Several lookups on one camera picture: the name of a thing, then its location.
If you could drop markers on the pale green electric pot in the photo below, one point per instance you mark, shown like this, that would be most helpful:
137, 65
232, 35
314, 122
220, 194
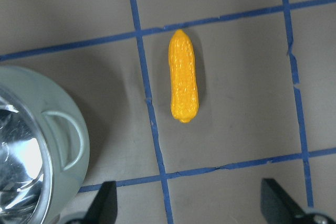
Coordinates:
44, 147

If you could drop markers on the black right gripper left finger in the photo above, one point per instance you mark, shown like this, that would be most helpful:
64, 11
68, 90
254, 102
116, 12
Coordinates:
104, 206

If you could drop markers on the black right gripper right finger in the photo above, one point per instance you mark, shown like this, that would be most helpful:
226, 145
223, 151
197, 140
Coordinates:
276, 205

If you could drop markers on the yellow toy corn cob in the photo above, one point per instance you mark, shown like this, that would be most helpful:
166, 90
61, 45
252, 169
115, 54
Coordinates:
184, 91

